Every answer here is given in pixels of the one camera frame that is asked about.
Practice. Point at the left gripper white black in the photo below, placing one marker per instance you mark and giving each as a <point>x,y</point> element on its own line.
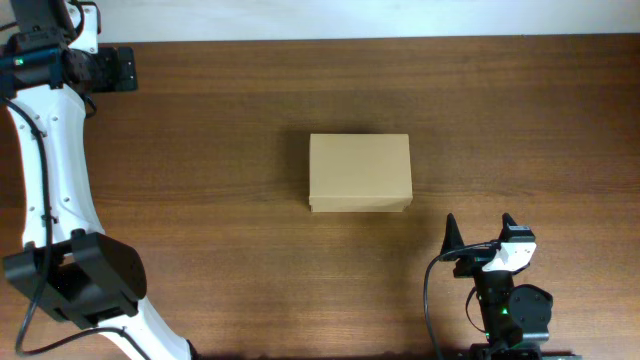
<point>112,79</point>

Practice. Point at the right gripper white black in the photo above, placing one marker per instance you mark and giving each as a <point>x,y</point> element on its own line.
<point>471,264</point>

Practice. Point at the brown cardboard box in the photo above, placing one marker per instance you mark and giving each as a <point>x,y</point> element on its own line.
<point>359,173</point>

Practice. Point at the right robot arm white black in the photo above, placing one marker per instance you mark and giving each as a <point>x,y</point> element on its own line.
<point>515,318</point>

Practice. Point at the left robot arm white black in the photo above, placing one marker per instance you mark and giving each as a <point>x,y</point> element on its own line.
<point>68,267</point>

